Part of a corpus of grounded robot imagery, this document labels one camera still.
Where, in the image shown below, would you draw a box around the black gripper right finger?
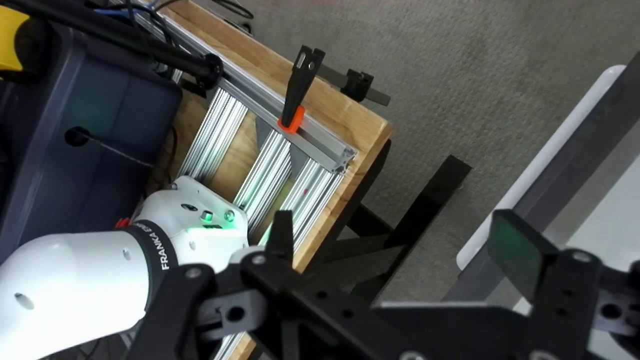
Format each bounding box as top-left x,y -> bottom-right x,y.
484,208 -> 561,307

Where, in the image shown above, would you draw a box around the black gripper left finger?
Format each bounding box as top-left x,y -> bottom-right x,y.
265,208 -> 296,272

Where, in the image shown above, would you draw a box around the white desk with black legs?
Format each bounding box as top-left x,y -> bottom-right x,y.
373,62 -> 640,360

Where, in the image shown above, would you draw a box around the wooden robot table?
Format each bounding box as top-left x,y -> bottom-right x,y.
149,0 -> 396,360

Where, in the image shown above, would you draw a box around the black clamp with red jaw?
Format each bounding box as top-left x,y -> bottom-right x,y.
279,44 -> 328,137

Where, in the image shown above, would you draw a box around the black clamp bar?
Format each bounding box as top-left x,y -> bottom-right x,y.
324,66 -> 394,109

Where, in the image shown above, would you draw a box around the dark blue plastic bin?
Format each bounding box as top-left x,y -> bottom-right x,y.
0,18 -> 185,264

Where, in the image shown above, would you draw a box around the black tripod pole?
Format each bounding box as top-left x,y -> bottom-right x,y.
12,0 -> 227,89

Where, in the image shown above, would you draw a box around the yellow plastic object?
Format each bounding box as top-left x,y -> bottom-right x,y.
0,5 -> 32,75

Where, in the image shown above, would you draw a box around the aluminium profile frame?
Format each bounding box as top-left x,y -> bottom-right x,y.
178,13 -> 356,360

